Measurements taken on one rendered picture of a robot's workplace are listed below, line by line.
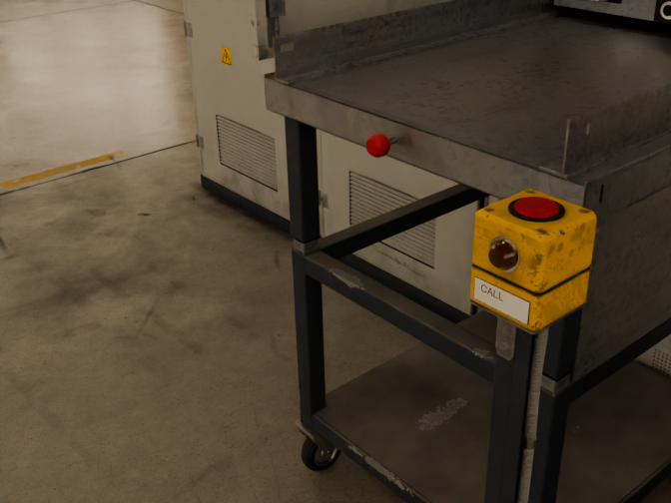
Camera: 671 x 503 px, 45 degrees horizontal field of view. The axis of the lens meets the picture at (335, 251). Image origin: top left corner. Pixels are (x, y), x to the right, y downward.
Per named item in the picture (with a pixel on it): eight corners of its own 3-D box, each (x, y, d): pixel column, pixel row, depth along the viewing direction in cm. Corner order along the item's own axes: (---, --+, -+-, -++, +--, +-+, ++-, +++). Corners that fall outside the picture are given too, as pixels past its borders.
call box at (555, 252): (533, 338, 73) (544, 237, 69) (466, 303, 79) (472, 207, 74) (586, 306, 78) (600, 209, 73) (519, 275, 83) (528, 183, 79)
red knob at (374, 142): (378, 162, 111) (378, 139, 110) (362, 156, 114) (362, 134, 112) (402, 154, 114) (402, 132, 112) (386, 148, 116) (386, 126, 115)
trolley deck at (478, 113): (581, 231, 94) (587, 182, 92) (266, 109, 137) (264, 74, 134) (831, 104, 132) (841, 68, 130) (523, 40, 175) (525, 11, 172)
